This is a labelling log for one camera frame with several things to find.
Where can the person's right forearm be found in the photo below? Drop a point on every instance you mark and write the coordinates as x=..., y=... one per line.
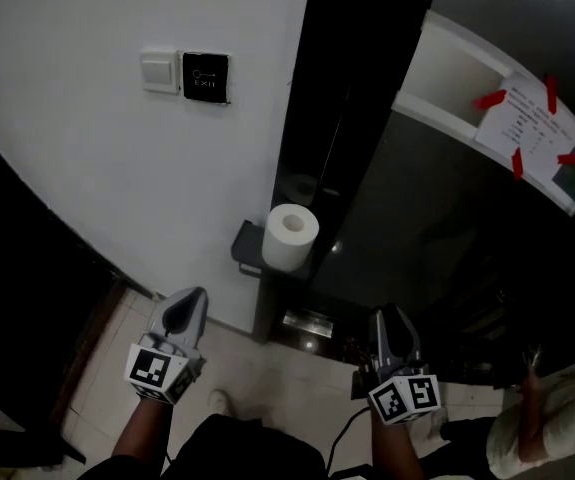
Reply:
x=394, y=450

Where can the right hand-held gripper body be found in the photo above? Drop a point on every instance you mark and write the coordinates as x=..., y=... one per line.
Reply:
x=404, y=393

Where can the black exit button panel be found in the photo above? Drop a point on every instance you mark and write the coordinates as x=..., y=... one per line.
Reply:
x=205, y=77

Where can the person's black trousers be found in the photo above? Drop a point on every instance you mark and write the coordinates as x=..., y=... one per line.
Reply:
x=247, y=453

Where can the person's left forearm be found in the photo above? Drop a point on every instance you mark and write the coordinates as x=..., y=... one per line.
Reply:
x=142, y=433

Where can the white paper notice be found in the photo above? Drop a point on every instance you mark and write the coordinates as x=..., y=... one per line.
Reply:
x=527, y=128

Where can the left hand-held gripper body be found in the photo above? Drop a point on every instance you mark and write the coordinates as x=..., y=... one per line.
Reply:
x=154, y=368

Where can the green picture card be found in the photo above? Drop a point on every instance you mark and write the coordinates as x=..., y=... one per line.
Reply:
x=573, y=172

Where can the person's white shoe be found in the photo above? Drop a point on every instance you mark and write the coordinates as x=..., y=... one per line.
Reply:
x=220, y=402

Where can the metal floor plate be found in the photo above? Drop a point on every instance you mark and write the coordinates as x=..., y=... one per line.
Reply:
x=308, y=324

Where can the white light switch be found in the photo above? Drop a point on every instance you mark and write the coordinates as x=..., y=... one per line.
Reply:
x=158, y=72

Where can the black cabinet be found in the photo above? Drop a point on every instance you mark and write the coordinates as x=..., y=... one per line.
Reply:
x=22, y=293

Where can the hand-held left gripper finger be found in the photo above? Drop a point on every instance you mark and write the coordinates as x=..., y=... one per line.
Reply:
x=199, y=318
x=159, y=315

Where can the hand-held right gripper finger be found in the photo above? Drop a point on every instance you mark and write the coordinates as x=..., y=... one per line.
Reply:
x=378, y=338
x=412, y=338

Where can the white toilet paper roll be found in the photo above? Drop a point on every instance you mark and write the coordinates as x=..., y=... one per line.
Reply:
x=287, y=248

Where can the dark grey wall holder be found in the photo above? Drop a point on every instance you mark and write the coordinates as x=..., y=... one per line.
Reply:
x=246, y=248

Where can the black door frame post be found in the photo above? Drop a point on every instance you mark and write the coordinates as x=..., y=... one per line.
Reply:
x=347, y=93

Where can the red tape strip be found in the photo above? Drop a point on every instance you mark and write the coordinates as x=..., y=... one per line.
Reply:
x=568, y=158
x=551, y=94
x=517, y=164
x=489, y=99

